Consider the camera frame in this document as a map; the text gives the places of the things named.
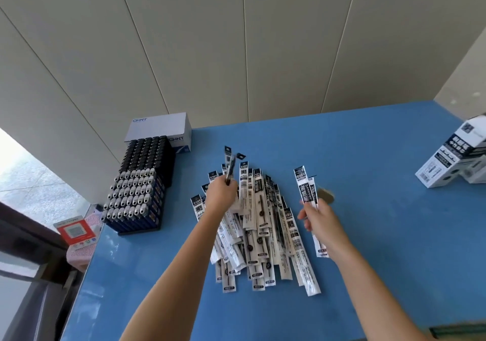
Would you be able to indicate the person's left hand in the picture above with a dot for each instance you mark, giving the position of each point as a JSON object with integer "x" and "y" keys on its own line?
{"x": 218, "y": 200}

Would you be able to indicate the dark wooden furniture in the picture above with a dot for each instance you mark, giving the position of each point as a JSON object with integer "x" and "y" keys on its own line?
{"x": 26, "y": 261}

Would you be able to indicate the black white pen refill packet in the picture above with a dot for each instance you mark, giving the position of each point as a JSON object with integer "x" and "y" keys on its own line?
{"x": 227, "y": 162}
{"x": 236, "y": 168}
{"x": 313, "y": 189}
{"x": 302, "y": 185}

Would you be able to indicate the person's right forearm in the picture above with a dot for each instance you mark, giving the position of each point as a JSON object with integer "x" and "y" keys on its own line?
{"x": 374, "y": 295}

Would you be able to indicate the person's right hand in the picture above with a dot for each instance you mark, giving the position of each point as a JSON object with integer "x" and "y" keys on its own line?
{"x": 324, "y": 227}

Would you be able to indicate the person's left forearm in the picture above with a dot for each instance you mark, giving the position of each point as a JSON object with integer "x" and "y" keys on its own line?
{"x": 178, "y": 276}

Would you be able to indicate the pile of refill packets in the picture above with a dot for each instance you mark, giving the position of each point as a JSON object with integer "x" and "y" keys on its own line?
{"x": 262, "y": 234}

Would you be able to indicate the dark green object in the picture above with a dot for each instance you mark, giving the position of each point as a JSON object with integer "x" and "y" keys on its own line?
{"x": 459, "y": 334}

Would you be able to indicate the person's left fingers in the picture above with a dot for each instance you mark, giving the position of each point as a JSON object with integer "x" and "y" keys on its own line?
{"x": 227, "y": 192}

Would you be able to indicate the white blue cardboard box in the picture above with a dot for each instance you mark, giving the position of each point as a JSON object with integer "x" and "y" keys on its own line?
{"x": 159, "y": 126}

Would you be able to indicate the black tray of lighters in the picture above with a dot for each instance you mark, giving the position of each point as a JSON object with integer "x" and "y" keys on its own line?
{"x": 138, "y": 189}

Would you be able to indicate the red framed code card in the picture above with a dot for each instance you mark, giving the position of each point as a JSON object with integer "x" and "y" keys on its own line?
{"x": 76, "y": 231}

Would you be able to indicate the person's right thumb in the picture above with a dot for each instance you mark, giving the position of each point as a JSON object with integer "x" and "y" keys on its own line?
{"x": 305, "y": 221}

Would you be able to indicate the white black refill carton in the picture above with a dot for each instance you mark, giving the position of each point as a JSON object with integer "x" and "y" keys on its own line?
{"x": 476, "y": 171}
{"x": 450, "y": 154}

